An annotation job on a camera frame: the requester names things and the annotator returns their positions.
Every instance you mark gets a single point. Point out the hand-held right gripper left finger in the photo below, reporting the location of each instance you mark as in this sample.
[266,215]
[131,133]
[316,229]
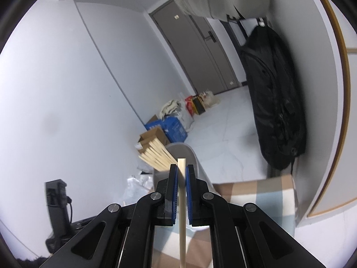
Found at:
[175,198]

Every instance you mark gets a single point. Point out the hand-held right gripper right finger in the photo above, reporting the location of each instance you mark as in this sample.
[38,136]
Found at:
[189,198]

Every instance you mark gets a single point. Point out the white slanted utensil holder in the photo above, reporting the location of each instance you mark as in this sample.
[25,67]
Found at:
[202,173]

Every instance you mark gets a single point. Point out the pale wooden chopstick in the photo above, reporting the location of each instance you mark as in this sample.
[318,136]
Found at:
[182,243]

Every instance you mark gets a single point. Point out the pile of wooden chopsticks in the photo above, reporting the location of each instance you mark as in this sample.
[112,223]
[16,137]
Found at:
[156,156]

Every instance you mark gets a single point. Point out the crumpled clear plastic sheet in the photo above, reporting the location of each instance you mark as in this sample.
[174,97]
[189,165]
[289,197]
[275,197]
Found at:
[136,187]

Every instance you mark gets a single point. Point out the checkered blue beige cloth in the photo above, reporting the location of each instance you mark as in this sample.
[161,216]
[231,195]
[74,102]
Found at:
[251,201]

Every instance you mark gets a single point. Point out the brown cardboard box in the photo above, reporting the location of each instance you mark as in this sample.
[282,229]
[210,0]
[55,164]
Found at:
[152,138]

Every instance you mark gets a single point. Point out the blue cardboard box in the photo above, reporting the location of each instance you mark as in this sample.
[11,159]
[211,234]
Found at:
[174,128]

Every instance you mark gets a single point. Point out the white plastic bag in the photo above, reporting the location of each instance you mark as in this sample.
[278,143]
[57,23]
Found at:
[185,118]

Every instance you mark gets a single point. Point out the crumpled beige cloth heap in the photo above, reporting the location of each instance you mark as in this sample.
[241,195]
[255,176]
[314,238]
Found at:
[170,107]

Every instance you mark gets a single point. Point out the red snack bag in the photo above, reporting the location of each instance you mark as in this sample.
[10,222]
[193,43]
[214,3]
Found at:
[191,104]

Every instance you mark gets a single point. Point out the black and yellow bag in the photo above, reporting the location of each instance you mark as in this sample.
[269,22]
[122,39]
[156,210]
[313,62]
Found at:
[199,104]

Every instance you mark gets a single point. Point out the translucent beige plastic bag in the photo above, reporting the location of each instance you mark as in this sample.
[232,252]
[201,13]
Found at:
[210,99]

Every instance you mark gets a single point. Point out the black hanging backpack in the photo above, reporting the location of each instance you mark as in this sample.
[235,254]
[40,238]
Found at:
[273,103]

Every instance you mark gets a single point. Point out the grey entrance door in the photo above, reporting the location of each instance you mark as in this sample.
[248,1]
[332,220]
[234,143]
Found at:
[195,55]

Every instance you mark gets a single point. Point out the white wood-trimmed panel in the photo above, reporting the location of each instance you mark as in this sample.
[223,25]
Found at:
[329,117]

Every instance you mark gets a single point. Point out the metal wall hook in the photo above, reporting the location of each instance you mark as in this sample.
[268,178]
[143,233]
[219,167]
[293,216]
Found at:
[263,22]

